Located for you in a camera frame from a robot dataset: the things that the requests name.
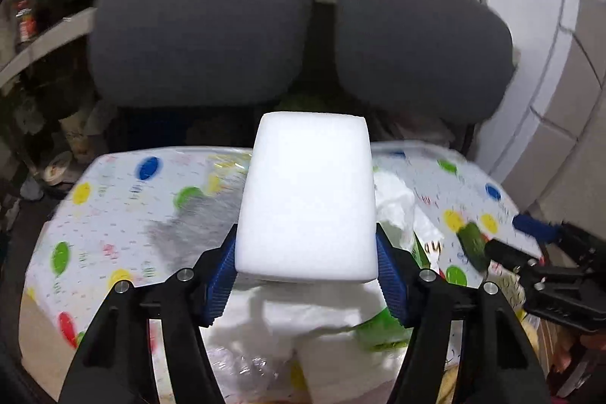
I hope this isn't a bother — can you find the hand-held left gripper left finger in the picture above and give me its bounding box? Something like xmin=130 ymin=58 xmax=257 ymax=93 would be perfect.
xmin=58 ymin=221 xmax=239 ymax=404

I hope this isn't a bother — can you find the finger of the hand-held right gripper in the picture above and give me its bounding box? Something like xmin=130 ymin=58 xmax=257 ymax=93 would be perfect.
xmin=512 ymin=214 xmax=606 ymax=260
xmin=484 ymin=238 xmax=545 ymax=279

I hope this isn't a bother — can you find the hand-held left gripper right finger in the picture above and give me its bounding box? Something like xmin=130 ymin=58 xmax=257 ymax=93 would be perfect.
xmin=374 ymin=221 xmax=552 ymax=404

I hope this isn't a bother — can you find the dark green lump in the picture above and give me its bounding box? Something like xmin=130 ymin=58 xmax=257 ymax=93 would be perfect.
xmin=457 ymin=221 xmax=490 ymax=272

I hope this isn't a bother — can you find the white foam block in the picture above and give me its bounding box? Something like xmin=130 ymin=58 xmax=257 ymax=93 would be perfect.
xmin=234 ymin=111 xmax=380 ymax=284

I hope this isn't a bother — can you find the white crumpled paper gold lettering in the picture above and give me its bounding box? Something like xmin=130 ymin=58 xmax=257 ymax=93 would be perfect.
xmin=374 ymin=170 xmax=448 ymax=265

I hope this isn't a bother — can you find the white paper towel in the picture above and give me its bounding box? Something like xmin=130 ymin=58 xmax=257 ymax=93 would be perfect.
xmin=203 ymin=276 xmax=412 ymax=404

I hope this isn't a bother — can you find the balloon print tablecloth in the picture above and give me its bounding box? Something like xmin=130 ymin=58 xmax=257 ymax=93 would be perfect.
xmin=19 ymin=146 xmax=545 ymax=404

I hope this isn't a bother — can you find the round bowl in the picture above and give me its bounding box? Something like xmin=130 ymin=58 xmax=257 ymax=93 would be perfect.
xmin=42 ymin=151 xmax=74 ymax=184

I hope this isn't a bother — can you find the grey padded office chair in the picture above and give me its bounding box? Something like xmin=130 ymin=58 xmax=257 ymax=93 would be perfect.
xmin=87 ymin=0 xmax=514 ymax=123

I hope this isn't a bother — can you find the bottle with red label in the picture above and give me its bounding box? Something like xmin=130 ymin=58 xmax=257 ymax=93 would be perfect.
xmin=14 ymin=0 xmax=36 ymax=45

